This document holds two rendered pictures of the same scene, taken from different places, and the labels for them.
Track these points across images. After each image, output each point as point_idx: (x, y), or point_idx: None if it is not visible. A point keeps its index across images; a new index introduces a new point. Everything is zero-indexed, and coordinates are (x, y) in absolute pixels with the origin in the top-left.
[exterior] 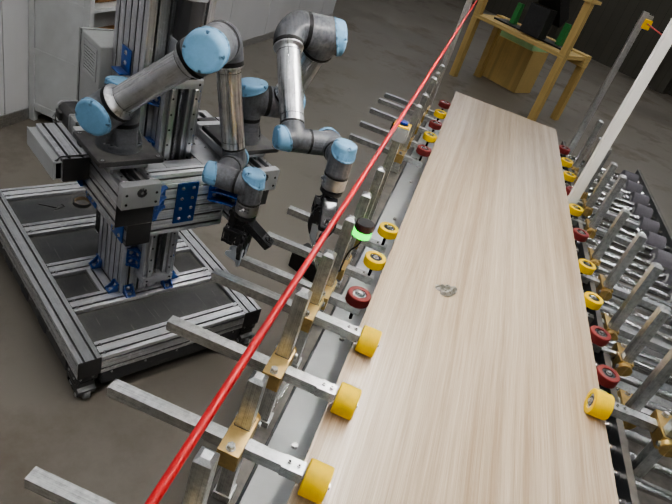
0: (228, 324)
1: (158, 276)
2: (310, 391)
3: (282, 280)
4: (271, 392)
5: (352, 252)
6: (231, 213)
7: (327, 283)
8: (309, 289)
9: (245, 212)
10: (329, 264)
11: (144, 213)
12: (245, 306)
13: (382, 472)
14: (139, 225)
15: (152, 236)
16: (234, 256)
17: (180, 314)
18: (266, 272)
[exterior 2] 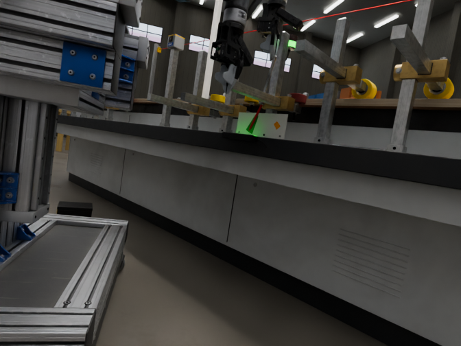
0: (123, 240)
1: (42, 208)
2: (438, 83)
3: (262, 95)
4: (411, 108)
5: (196, 126)
6: (228, 24)
7: (277, 95)
8: (277, 99)
9: (244, 18)
10: (348, 27)
11: (121, 40)
12: (117, 223)
13: None
14: (118, 59)
15: (42, 136)
16: (230, 77)
17: (81, 249)
18: (252, 90)
